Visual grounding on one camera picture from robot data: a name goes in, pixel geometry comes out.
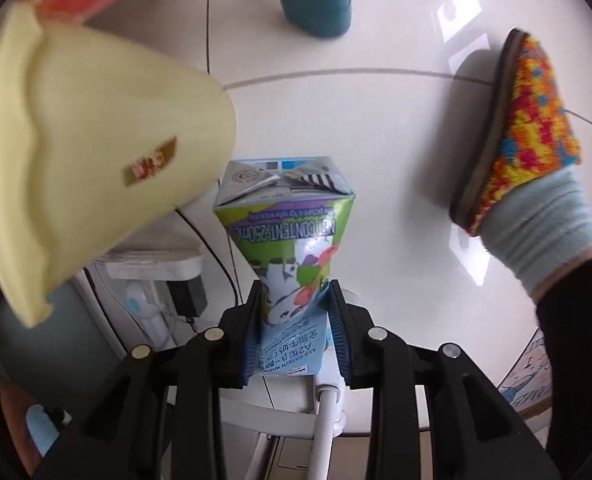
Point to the pale yellow trash bin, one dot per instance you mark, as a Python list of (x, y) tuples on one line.
[(98, 138)]

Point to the light blue sock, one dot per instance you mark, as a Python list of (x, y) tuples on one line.
[(541, 229)]

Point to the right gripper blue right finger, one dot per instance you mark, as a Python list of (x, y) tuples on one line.
[(474, 432)]

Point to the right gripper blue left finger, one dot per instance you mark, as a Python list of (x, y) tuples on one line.
[(170, 396)]

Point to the green milk carton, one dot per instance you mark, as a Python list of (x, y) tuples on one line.
[(287, 217)]

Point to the colourful knitted slipper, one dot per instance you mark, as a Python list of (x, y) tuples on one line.
[(526, 134)]

